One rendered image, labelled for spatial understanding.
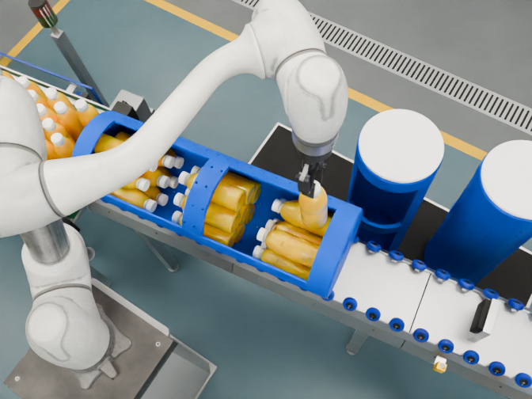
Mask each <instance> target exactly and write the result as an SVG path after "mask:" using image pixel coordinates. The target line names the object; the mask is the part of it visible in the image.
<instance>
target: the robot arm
mask: <svg viewBox="0 0 532 399"><path fill-rule="evenodd" d="M239 74H254V75H256V76H257V77H259V78H261V79H265V78H270V79H273V80H276V81H277V84H278V87H279V91H280V93H281V96H282V99H283V105H284V108H285V112H286V114H287V115H288V118H289V121H290V123H291V129H292V140H293V143H294V145H295V146H296V150H297V153H298V155H299V157H300V158H301V159H302V168H303V171H302V173H301V172H299V173H298V174H297V175H296V179H297V180H298V191H299V192H301V193H302V194H303V195H304V196H308V197H310V198H312V199H313V198H314V195H315V186H316V184H315V183H314V180H316V181H318V182H320V183H321V182H322V175H323V168H325V167H326V166H327V163H325V162H324V160H325V159H327V158H328V157H329V156H330V155H331V153H332V152H333V147H334V145H335V143H336V141H337V140H338V135H339V131H340V127H341V125H342V123H343V122H344V117H345V115H346V111H347V107H348V84H347V79H346V77H345V74H344V72H343V70H342V68H341V67H340V65H339V64H338V63H337V62H336V61H335V60H334V59H332V58H330V57H328V56H327V54H326V51H325V45H324V42H323V40H322V38H321V34H320V33H319V31H318V29H317V26H316V25H315V23H314V21H313V19H312V17H311V16H310V15H309V13H308V12H307V10H306V9H305V7H304V6H303V5H302V4H301V3H300V2H299V1H298V0H260V1H259V2H258V3H257V5H256V7H255V9H254V11H253V15H252V21H251V22H250V23H248V24H247V25H245V28H244V30H243V32H242V34H241V35H240V36H239V37H238V38H237V39H236V40H233V41H232V42H230V43H228V44H226V45H224V46H222V47H221V48H219V49H217V50H216V51H214V52H212V53H211V54H209V56H207V57H206V58H205V59H203V60H202V61H201V62H200V63H199V64H198V65H197V66H196V67H195V68H194V69H193V70H192V71H191V72H190V73H189V74H188V76H187V77H186V78H185V79H184V80H183V81H182V82H181V84H180V85H179V86H178V87H177V88H175V90H174V91H173V92H172V93H171V94H170V95H169V96H168V98H167V99H166V100H165V101H164V102H163V103H162V104H161V106H160V107H159V108H158V109H157V110H156V111H155V113H154V114H153V115H152V116H151V117H150V118H149V119H148V120H147V121H146V122H145V123H144V124H143V125H142V126H141V127H140V128H139V130H138V131H136V133H134V134H133V136H131V137H130V138H129V139H128V140H127V141H125V142H123V143H122V144H120V145H119V146H117V147H115V148H113V149H111V150H107V151H104V152H101V153H97V154H89V155H83V156H78V157H72V158H60V159H53V160H47V159H48V153H47V148H46V143H45V138H44V129H43V125H42V122H41V119H40V116H39V112H38V108H37V106H36V102H35V101H34V99H33V98H32V96H31V94H30V93H29V92H28V90H27V89H26V88H25V87H24V86H23V85H22V84H21V83H20V82H18V81H16V80H13V79H12V78H8V77H5V76H1V75H0V238H4V237H9V236H13V235H16V234H20V235H21V238H22V239H23V241H24V245H23V248H22V251H21V258H22V261H23V265H24V267H25V271H26V275H27V278H28V283H29V285H30V290H31V294H32V302H33V304H32V309H31V311H30V313H29V315H28V318H27V321H26V324H25V334H26V338H27V341H28V343H29V345H30V347H31V349H32V350H33V351H34V352H35V353H36V354H37V355H38V356H39V357H41V358H42V359H45V360H47V361H48V362H50V363H53V364H55V365H57V366H60V367H65V368H69V369H70V371H71V372H72V373H73V374H74V376H75V377H76V379H77V380H78V383H79V385H80V387H81V388H82V389H84V390H88V389H90V388H91V387H92V385H93V383H94V382H95V381H96V379H97V378H98V377H99V376H100V375H101V374H102V373H103V372H105V373H106V374H107V376H109V377H110V378H111V379H113V380H114V379H117V378H118V377H119V376H120V373H119V371H118V370H117V368H116V366H115V364H114V361H115V360H116V359H117V358H118V357H119V356H120V355H121V354H122V353H124V352H125V351H127V350H129V349H130V348H131V346H132V340H131V339H129V338H127V337H126V336H125V335H124V334H123V333H122V332H121V331H120V330H119V329H118V328H117V327H116V326H115V325H114V324H113V323H112V321H111V320H110V319H109V318H108V317H107V315H106V314H105V312H104V311H103V309H102V306H101V305H99V304H97V303H95V301H94V298H93V293H92V282H91V273H90V267H89V258H88V254H87V250H86V245H85V242H84V240H83V238H82V236H81V234H80V233H79V232H78V231H76V229H75V228H73V227H72V226H70V225H68V224H66V223H63V221H62V218H63V217H65V216H68V215H71V214H72V213H74V212H76V211H77V210H79V209H81V208H83V207H84V206H86V205H88V204H90V203H92V202H94V201H95V200H98V199H100V198H101V197H103V196H106V195H108V194H109V193H111V192H114V191H115V190H117V189H119V188H122V187H123V186H125V185H127V184H129V183H131V182H132V181H134V180H135V179H137V178H138V177H140V176H142V175H143V174H144V173H145V172H146V171H147V170H149V169H150V168H151V167H152V166H153V165H155V164H156V163H157V162H158V161H159V160H160V158H161V157H162V156H163V155H164V154H165V153H166V152H167V150H168V149H169V148H170V147H171V146H172V145H173V144H174V142H175V141H176V140H177V138H178V137H179V136H180V134H181V133H182V132H183V130H184V129H185V128H186V127H187V126H188V124H189V123H190V122H191V120H192V119H193V118H194V116H195V115H196V114H197V112H198V111H199V110H200V109H201V108H202V107H203V105H204V104H205V103H206V101H207V100H208V98H209V97H210V96H211V95H212V93H213V92H214V91H216V89H217V88H218V87H219V86H220V85H221V84H222V83H224V81H226V80H228V79H229V78H232V77H233V76H236V75H239ZM322 167H323V168H322Z"/></svg>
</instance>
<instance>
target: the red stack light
mask: <svg viewBox="0 0 532 399"><path fill-rule="evenodd" d="M29 8H30V7H29ZM30 9H31V8H30ZM31 11H32V12H33V13H34V15H35V16H36V17H38V18H44V17H47V16H48V15H49V14H50V13H51V11H52V8H51V6H50V4H49V3H48V0H47V2H46V4H45V5H44V7H42V8H40V9H31Z"/></svg>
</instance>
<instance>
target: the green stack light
mask: <svg viewBox="0 0 532 399"><path fill-rule="evenodd" d="M36 18H37V20H38V21H39V22H40V24H41V25H42V27H44V28H47V29H48V28H51V27H53V26H55V25H56V24H57V22H58V18H57V16H56V14H55V12H54V10H52V11H51V13H50V14H49V15H48V16H47V17H44V18H38V17H36Z"/></svg>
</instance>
